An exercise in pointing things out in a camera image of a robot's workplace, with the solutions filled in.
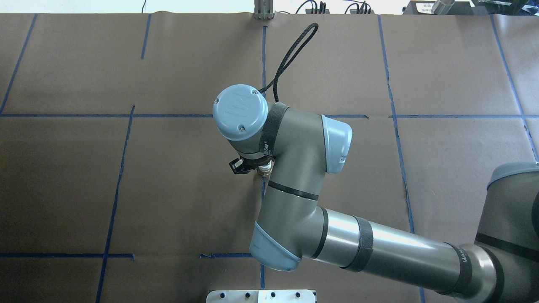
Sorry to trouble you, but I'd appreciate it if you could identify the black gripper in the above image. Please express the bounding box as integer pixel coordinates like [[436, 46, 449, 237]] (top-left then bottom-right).
[[242, 155, 272, 169]]

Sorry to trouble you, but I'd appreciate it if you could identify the white brass PPR valve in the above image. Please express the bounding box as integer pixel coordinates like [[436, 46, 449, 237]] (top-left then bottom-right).
[[256, 163, 273, 177]]

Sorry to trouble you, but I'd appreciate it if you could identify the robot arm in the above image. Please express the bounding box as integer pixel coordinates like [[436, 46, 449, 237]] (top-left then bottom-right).
[[213, 84, 538, 303]]

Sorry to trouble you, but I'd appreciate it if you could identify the brown paper table cover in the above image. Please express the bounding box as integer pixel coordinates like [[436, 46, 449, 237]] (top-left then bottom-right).
[[0, 11, 538, 303]]

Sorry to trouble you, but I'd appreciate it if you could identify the metal cylinder weight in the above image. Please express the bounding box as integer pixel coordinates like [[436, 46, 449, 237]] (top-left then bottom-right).
[[431, 0, 455, 15]]

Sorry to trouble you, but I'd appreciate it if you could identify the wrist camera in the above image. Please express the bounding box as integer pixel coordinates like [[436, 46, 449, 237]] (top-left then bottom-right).
[[229, 157, 253, 175]]

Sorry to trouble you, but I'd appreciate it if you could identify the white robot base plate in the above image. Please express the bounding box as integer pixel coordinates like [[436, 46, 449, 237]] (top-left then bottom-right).
[[205, 289, 318, 303]]

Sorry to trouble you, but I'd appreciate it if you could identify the aluminium frame post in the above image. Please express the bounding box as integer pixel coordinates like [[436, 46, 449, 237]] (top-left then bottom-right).
[[253, 0, 275, 20]]

